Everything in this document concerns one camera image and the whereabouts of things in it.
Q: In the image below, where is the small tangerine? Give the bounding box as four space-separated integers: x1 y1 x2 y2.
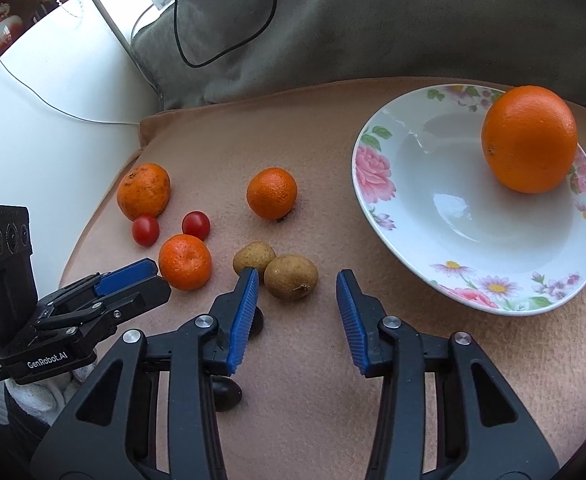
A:
158 234 213 292
246 167 298 221

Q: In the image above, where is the white floral plate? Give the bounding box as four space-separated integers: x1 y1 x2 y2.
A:
351 84 586 317

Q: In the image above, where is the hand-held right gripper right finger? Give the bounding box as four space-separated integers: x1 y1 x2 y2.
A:
335 269 559 480

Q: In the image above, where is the red cherry tomato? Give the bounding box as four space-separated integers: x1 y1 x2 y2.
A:
182 211 211 242
132 215 161 247

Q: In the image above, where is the brown longan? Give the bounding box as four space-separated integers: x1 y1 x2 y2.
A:
264 254 319 301
233 242 277 277

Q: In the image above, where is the dark plum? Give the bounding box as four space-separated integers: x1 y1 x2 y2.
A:
245 307 265 338

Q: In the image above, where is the thin white cable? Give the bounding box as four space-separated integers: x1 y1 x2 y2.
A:
0 0 138 126

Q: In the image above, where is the large spotted tangerine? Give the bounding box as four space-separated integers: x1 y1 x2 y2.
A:
117 163 172 222

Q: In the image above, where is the black cable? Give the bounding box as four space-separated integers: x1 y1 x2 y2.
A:
165 0 279 68

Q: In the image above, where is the large smooth orange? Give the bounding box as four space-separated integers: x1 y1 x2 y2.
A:
481 86 579 195

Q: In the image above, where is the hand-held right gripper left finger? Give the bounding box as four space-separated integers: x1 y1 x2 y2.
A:
30 267 261 480

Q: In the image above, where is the red decorated vase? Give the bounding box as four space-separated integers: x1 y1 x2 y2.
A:
0 10 28 76

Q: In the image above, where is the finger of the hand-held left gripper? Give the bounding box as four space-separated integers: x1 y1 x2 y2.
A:
40 258 158 318
38 276 172 334

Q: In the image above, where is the grey blanket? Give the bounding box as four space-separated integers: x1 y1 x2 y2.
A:
130 0 586 126

